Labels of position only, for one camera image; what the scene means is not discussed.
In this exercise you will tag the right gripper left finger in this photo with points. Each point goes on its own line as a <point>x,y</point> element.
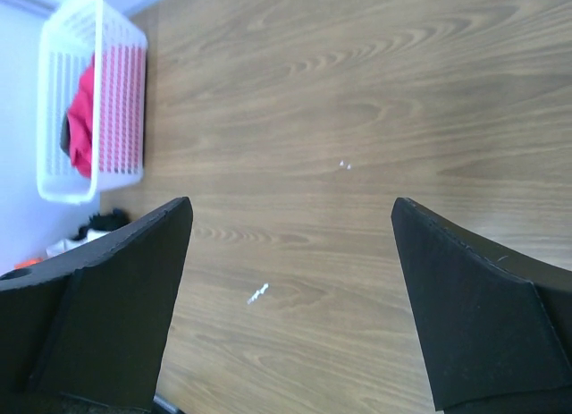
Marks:
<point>86,330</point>

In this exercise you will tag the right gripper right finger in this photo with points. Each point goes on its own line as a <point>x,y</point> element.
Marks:
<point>494,324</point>

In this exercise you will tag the orange t shirt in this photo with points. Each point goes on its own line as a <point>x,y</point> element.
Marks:
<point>28,263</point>

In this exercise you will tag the folded white t shirt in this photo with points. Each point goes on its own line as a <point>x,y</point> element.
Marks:
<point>65,245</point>

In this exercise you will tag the small white scrap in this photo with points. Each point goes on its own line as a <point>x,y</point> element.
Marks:
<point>259,292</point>

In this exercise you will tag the grey t shirt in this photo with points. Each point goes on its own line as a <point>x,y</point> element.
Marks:
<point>65,136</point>

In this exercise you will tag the pink t shirt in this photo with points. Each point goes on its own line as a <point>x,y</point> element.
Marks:
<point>121,113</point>

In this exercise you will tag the tiny white table specks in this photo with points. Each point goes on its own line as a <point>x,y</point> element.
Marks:
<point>345,165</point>

